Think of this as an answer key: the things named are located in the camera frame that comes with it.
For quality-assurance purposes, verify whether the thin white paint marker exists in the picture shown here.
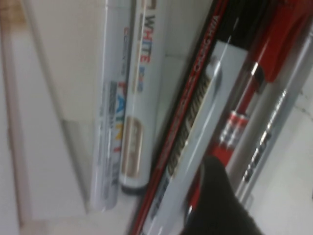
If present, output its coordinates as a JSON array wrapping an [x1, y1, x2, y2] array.
[[89, 0, 138, 212]]

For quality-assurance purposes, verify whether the white marker gold label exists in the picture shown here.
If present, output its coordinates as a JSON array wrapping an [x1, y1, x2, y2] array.
[[119, 0, 172, 197]]

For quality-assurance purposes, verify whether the red gel pen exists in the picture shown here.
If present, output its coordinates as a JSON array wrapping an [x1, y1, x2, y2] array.
[[180, 0, 311, 235]]

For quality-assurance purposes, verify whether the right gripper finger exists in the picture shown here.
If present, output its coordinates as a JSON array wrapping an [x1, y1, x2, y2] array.
[[180, 156, 265, 235]]

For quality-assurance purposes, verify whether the red pencil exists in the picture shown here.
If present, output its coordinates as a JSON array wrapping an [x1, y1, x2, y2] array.
[[132, 0, 230, 235]]

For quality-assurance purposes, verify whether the white marker brown lettering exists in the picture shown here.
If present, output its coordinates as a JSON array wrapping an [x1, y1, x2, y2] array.
[[140, 0, 279, 235]]

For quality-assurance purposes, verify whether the grey pen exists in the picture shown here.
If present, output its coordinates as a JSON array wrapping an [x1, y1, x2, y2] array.
[[224, 31, 313, 204]]

